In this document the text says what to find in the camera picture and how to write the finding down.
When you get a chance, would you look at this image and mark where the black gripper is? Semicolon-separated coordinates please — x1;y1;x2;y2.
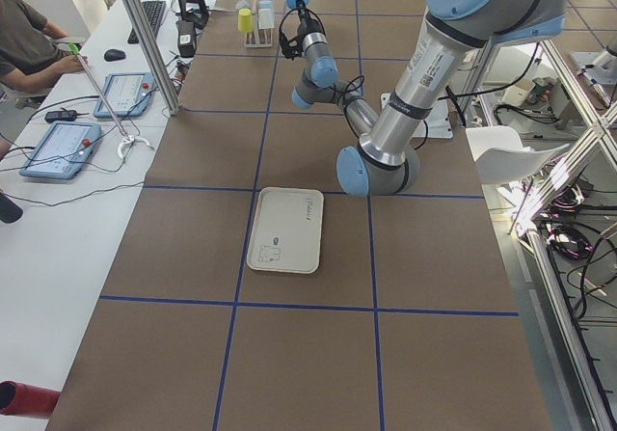
295;0;328;48

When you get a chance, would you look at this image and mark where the white plastic cup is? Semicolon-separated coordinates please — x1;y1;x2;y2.
257;8;275;30

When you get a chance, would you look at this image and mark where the yellow plastic cup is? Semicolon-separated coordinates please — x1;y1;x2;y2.
237;8;255;34

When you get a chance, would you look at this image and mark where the grey plastic cup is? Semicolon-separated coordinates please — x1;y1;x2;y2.
235;0;250;11

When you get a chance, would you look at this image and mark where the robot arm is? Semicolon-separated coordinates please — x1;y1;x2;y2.
292;0;566;197

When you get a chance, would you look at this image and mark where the black power box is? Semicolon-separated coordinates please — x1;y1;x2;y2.
175;20;197;58

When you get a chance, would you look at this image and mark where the black keyboard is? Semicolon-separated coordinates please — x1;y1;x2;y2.
127;0;167;44

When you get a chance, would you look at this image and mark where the far blue teach pendant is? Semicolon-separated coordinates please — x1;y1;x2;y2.
102;72;155;118

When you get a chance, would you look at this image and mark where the blue teach pendant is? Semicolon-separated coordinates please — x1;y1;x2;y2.
102;72;155;118
19;121;102;180

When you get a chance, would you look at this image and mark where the black computer mouse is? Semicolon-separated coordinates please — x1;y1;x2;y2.
103;48;126;62

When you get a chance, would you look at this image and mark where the cream plastic tray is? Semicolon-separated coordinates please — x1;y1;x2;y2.
247;187;324;274

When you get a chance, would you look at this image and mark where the grabber reaching stick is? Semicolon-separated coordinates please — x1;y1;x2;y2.
68;42;154;162

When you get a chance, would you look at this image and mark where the white chair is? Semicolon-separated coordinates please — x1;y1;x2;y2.
465;125;569;185

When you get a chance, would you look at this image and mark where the black handheld remote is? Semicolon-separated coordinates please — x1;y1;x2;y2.
44;110;78;123

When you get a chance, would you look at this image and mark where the near blue teach pendant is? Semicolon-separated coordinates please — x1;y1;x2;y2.
19;121;102;180

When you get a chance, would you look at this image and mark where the seated person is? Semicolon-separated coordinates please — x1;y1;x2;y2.
1;0;83;94

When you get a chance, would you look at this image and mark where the red cylinder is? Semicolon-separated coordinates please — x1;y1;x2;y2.
1;381;61;418

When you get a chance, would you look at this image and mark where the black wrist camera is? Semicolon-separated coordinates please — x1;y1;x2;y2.
278;9;303;60

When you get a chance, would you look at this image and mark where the white wire cup rack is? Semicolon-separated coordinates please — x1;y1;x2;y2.
244;0;275;48

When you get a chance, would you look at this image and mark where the aluminium frame post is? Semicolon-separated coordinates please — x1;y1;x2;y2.
122;0;179;116

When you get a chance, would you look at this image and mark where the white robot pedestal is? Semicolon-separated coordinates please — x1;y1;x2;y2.
380;0;464;140

